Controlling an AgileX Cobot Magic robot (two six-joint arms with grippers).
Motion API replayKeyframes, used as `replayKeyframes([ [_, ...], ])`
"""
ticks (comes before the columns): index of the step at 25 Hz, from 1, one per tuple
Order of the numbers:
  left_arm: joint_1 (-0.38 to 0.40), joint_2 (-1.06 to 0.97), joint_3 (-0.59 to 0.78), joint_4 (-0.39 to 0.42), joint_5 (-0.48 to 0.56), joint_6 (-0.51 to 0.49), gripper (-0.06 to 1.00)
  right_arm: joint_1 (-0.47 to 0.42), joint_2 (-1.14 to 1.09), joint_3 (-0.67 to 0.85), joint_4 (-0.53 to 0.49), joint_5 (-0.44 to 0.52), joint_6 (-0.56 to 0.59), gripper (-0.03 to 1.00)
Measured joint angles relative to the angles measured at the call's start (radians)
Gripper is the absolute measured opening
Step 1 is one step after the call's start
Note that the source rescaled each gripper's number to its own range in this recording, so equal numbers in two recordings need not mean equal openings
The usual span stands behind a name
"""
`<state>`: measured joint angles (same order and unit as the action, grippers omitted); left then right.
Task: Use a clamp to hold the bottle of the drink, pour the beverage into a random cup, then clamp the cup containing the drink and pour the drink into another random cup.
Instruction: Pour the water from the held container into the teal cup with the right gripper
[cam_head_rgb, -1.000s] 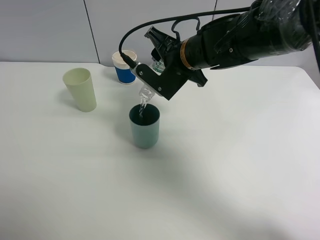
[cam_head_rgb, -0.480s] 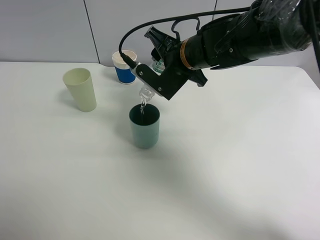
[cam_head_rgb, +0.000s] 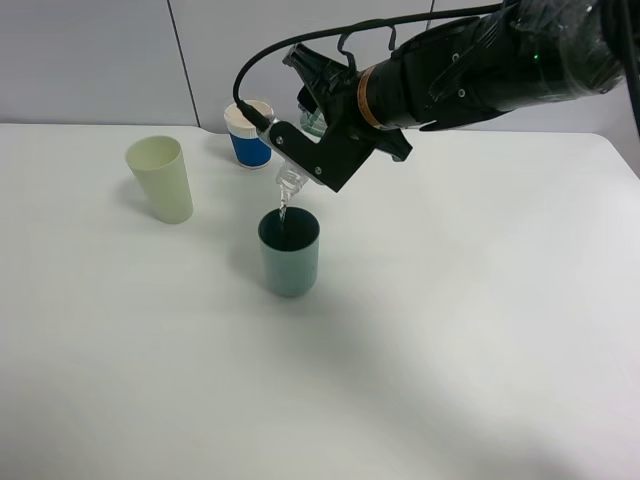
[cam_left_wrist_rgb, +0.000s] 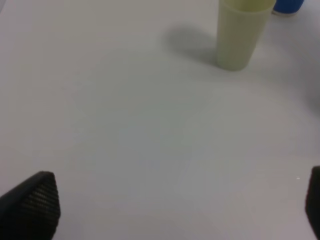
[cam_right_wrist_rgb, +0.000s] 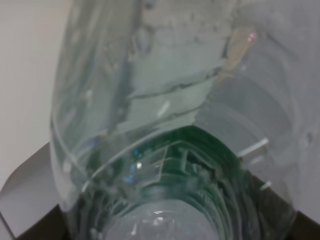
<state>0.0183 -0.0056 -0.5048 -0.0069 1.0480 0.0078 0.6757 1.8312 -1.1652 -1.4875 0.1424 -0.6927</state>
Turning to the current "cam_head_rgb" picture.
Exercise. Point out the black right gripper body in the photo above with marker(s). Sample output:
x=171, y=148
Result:
x=331, y=87

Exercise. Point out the clear green-label water bottle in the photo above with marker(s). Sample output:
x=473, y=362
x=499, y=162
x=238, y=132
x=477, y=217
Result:
x=290, y=178

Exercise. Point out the teal plastic cup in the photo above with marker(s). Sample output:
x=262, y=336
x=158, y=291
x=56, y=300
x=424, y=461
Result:
x=290, y=251

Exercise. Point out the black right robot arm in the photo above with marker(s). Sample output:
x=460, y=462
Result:
x=472, y=70

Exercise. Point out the blue white paper cup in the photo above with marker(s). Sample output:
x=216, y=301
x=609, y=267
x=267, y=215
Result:
x=250, y=151

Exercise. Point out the light green plastic cup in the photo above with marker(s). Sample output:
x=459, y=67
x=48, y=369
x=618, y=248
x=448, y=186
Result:
x=157, y=162

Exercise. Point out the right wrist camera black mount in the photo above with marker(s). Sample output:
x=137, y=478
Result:
x=331, y=161

